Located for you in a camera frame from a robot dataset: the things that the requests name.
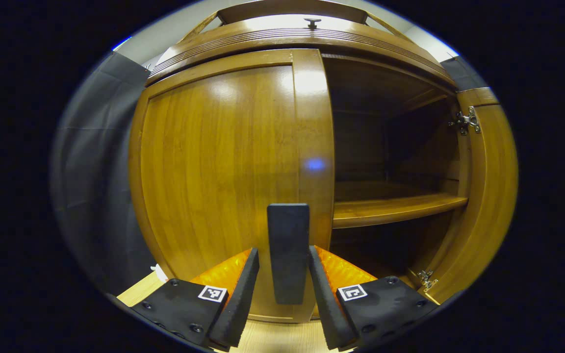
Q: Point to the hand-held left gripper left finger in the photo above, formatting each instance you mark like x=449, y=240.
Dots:
x=241, y=299

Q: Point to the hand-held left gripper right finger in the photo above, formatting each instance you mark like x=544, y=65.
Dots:
x=326, y=304

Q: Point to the wooden cabinet door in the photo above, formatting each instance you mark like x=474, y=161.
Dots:
x=488, y=196
x=214, y=171

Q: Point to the wooden double-door shoe cabinet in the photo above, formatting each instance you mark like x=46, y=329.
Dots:
x=287, y=41

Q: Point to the metal door hinge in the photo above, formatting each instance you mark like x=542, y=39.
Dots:
x=466, y=121
x=427, y=280

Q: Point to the white plush toy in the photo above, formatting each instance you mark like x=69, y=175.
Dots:
x=158, y=272

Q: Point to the wooden inner shelf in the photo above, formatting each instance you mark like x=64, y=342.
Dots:
x=390, y=208

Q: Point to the black drawer knob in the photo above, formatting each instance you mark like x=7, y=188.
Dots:
x=312, y=22

